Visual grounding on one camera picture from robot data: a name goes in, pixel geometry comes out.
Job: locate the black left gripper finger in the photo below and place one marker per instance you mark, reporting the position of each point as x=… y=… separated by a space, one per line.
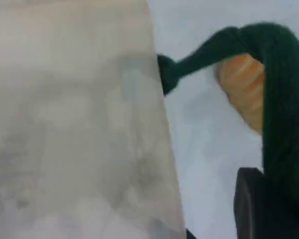
x=264 y=211

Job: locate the long ridged golden bread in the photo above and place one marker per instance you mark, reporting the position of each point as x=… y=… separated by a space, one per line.
x=241 y=87

